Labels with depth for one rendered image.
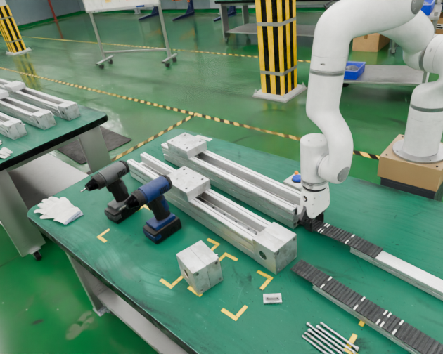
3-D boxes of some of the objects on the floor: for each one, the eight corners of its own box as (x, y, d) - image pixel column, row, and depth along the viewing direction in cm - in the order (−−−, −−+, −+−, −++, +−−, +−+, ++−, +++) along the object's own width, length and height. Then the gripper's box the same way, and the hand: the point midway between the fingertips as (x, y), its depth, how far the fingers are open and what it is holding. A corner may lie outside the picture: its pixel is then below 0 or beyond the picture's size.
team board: (96, 70, 661) (56, -54, 556) (112, 62, 699) (77, -56, 594) (167, 69, 606) (137, -70, 501) (180, 60, 644) (155, -70, 539)
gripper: (320, 166, 119) (320, 208, 128) (287, 189, 110) (289, 233, 120) (340, 173, 113) (338, 217, 123) (307, 199, 105) (307, 244, 115)
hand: (313, 221), depth 121 cm, fingers open, 5 cm apart
